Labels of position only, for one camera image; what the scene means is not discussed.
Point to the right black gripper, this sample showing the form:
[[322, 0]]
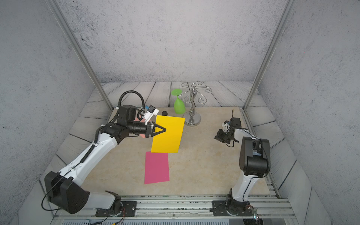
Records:
[[219, 136]]

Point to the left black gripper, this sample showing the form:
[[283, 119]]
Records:
[[149, 129]]

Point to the salmon pink paper sheet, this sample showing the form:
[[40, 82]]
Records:
[[142, 135]]

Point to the yellow paper sheet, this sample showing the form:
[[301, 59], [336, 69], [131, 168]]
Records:
[[168, 141]]

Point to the magenta paper sheet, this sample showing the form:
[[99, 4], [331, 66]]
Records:
[[156, 168]]

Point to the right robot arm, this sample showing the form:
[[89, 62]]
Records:
[[254, 161]]

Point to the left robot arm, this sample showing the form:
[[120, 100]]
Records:
[[63, 188]]

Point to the green plastic wine glass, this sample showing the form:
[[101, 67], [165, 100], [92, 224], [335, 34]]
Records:
[[179, 106]]

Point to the silver metal hanger stand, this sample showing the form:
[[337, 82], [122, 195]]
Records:
[[193, 118]]

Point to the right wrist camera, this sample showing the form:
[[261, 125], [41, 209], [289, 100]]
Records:
[[225, 126]]

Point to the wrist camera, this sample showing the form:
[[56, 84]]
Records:
[[225, 126], [150, 112]]

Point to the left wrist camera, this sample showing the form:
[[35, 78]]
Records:
[[150, 112]]

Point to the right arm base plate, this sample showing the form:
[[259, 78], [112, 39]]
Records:
[[234, 209]]

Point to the aluminium front rail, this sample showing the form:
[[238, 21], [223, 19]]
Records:
[[189, 210]]

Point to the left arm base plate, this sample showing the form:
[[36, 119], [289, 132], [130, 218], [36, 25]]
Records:
[[125, 208]]

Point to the right aluminium frame post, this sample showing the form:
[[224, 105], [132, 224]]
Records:
[[270, 51]]

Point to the aluminium frame post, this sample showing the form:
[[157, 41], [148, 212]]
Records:
[[60, 18], [270, 51]]

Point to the left aluminium frame post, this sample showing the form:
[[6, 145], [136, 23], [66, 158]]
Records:
[[60, 18]]

